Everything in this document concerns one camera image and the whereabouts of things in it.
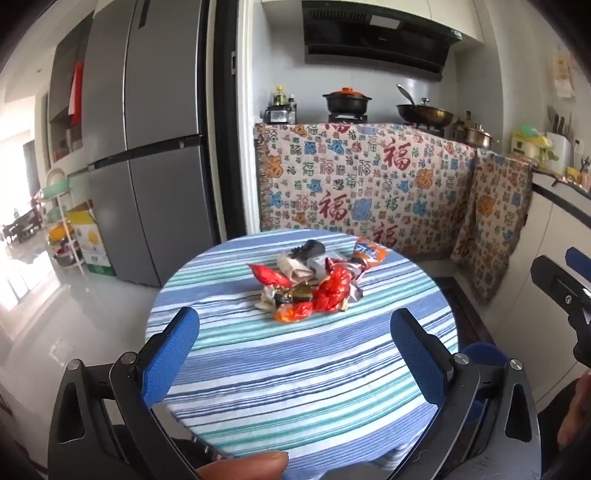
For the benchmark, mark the red cloth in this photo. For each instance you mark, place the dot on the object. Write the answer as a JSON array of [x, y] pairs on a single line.
[[76, 97]]

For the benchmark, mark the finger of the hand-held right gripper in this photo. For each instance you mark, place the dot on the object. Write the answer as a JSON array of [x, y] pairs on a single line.
[[579, 258], [554, 281]]

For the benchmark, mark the grey wall shelf unit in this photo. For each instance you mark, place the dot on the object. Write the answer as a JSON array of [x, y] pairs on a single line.
[[69, 55]]

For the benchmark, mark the yellow cardboard box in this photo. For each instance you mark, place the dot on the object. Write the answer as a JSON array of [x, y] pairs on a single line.
[[94, 244]]

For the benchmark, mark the patterned floor mat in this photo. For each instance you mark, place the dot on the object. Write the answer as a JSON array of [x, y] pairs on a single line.
[[466, 318]]

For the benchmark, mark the orange candy wrapper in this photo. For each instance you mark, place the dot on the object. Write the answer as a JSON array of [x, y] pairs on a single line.
[[293, 314]]

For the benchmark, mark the large red wrapper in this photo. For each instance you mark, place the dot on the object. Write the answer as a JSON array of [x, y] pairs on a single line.
[[332, 290]]

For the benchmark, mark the large printed blanket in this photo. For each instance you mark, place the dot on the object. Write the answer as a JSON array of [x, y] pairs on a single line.
[[360, 184]]

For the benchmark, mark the pale crumpled wrapper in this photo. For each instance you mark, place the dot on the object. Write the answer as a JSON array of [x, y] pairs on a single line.
[[267, 300]]

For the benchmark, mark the beige paper wrapper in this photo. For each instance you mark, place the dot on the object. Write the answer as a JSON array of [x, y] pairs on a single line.
[[293, 267]]

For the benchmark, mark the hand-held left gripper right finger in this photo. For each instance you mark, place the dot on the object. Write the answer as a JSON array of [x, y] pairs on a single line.
[[415, 350]]

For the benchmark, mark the orange snack packet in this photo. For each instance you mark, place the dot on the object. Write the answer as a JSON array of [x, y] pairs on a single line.
[[369, 254]]

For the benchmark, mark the green storage rack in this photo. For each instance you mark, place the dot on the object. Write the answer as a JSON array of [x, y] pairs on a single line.
[[57, 189]]

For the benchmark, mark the person's right hand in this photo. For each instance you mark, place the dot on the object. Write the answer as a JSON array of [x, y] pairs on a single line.
[[575, 415]]

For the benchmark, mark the striped tablecloth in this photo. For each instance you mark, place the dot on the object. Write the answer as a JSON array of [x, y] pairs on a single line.
[[295, 378]]

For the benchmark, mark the black clay pot orange lid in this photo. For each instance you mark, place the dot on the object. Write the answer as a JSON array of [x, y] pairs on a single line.
[[346, 101]]

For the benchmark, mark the yellow green plastic container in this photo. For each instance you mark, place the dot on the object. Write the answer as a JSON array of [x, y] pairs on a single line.
[[528, 144]]

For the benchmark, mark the white kitchen cabinet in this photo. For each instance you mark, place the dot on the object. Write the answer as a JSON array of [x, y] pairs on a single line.
[[554, 221]]

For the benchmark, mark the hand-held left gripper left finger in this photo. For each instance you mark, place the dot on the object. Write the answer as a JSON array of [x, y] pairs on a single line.
[[171, 355]]

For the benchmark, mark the silver foil wrapper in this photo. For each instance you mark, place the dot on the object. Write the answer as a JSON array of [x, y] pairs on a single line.
[[354, 290]]

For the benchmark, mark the steel pot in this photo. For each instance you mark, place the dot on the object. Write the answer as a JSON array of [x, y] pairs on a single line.
[[478, 136]]

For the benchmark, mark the black range hood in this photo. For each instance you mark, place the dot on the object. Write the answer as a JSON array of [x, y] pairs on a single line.
[[378, 41]]

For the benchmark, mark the gold dark wrapper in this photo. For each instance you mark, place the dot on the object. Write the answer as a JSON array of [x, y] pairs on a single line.
[[298, 293]]

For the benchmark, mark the yellow cap bottle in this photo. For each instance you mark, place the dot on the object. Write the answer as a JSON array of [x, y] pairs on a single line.
[[278, 97]]

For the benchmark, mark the dark wok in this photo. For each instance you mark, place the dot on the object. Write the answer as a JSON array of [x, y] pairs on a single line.
[[425, 114]]

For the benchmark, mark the grey refrigerator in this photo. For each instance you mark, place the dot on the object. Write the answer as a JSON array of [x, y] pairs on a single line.
[[152, 115]]

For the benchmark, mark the person's left hand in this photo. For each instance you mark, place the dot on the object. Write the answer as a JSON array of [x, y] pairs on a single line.
[[244, 467]]

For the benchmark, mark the small red wrapper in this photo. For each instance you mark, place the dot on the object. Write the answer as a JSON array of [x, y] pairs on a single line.
[[268, 276]]

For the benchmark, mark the blue plastic bin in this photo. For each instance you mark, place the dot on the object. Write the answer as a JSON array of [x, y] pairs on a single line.
[[485, 353]]

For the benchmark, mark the white knife block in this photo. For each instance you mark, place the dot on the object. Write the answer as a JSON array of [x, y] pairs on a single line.
[[561, 150]]

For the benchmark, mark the wall calendar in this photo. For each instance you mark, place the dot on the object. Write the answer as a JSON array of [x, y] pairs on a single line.
[[563, 76]]

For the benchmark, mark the small printed blanket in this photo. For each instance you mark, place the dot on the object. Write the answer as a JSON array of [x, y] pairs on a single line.
[[496, 217]]

